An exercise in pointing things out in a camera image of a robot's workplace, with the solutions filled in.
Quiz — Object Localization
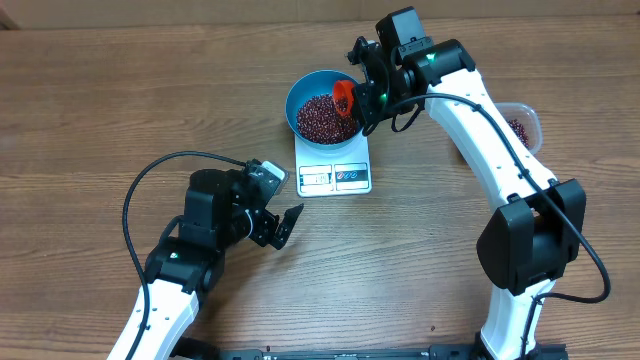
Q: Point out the red scoop with blue handle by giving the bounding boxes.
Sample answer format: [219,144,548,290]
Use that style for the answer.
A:
[332,80,355,117]

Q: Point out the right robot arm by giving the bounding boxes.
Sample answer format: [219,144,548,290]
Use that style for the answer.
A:
[347,7,586,359]

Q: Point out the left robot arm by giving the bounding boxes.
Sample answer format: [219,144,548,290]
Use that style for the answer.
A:
[109,161,303,359]

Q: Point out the blue metal bowl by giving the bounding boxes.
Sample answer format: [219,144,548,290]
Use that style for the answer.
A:
[285,70,361,138]

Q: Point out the red beans in bowl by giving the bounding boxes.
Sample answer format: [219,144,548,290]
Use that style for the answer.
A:
[296,94,359,145]

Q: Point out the white digital kitchen scale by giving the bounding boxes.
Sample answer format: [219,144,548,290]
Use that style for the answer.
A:
[295,134,373,198]

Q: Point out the clear plastic container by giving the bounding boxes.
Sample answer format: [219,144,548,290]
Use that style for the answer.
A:
[496,102,543,155]

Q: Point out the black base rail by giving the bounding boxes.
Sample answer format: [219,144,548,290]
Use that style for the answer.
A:
[172,337,569,360]

